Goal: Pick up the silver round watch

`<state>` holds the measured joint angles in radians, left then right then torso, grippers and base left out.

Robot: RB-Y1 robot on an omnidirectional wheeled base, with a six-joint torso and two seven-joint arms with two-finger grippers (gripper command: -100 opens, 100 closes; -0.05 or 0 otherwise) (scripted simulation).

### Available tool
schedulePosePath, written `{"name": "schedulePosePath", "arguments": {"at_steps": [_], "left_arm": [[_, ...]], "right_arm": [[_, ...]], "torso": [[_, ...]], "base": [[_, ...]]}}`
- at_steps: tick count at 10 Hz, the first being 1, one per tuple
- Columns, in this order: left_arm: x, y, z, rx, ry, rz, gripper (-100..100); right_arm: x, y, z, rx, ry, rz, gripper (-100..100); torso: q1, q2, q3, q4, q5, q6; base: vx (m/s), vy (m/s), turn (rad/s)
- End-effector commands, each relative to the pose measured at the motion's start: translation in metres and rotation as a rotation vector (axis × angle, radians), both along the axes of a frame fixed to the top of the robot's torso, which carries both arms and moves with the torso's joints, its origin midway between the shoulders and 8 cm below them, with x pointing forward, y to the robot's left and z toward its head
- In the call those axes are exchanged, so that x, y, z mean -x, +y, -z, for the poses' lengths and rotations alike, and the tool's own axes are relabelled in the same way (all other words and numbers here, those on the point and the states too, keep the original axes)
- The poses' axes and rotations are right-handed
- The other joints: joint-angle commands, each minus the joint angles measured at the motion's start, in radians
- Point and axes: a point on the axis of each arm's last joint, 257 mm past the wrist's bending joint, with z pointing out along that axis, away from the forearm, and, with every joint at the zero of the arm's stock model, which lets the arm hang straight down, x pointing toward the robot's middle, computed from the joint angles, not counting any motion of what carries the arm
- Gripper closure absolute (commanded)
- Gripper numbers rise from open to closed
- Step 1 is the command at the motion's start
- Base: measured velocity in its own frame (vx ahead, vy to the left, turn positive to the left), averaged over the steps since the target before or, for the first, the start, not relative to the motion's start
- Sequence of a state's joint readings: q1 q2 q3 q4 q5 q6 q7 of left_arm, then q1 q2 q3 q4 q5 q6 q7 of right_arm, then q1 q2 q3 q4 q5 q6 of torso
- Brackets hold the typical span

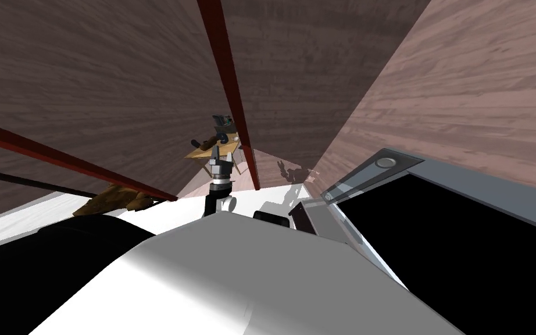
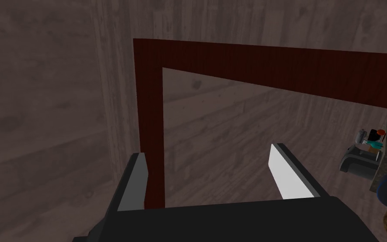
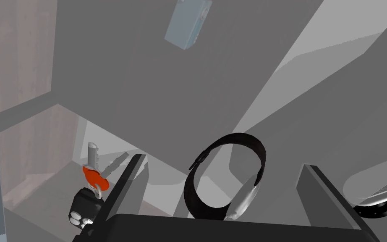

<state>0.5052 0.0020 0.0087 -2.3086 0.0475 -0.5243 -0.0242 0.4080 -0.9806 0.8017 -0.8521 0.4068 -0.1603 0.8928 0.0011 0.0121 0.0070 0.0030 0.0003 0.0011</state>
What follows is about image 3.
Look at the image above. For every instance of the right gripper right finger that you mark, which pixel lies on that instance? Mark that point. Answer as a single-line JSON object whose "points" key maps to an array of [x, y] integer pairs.
{"points": [[324, 198]]}

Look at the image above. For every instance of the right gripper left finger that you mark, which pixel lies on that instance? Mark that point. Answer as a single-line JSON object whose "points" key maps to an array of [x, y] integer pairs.
{"points": [[126, 188]]}

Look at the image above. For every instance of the pale blue box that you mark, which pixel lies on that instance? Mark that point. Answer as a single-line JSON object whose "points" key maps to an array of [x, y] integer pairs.
{"points": [[188, 22]]}

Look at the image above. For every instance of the keys with orange tag and fob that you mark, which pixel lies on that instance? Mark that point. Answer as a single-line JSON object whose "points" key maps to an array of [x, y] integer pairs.
{"points": [[91, 188]]}

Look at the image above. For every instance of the black wristwatch with silver face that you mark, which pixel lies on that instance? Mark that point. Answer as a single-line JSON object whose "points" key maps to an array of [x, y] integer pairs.
{"points": [[247, 198]]}

